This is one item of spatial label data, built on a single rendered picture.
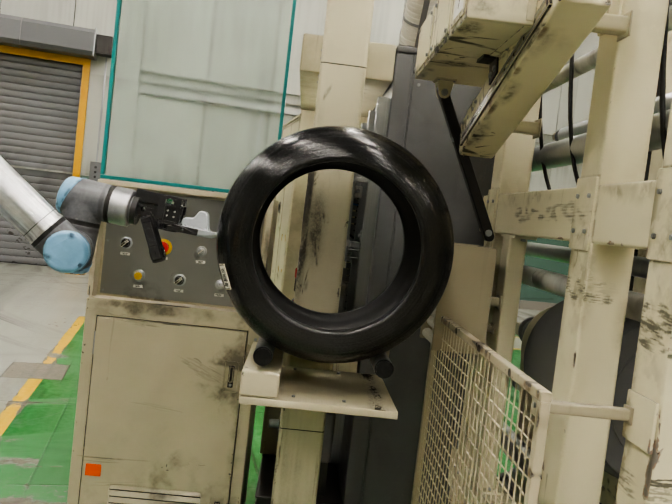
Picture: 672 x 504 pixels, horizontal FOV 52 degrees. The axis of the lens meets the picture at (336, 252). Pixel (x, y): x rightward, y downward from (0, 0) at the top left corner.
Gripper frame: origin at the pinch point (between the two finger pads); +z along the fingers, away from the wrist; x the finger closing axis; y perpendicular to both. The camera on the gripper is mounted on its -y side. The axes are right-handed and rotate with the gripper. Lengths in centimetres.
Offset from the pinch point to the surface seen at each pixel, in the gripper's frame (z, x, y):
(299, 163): 16.3, -11.8, 21.0
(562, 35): 59, -38, 54
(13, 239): -385, 862, -127
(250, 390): 17.0, -10.7, -31.7
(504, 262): 78, 23, 10
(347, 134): 25.3, -9.6, 30.1
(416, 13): 42, 75, 86
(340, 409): 38, -11, -32
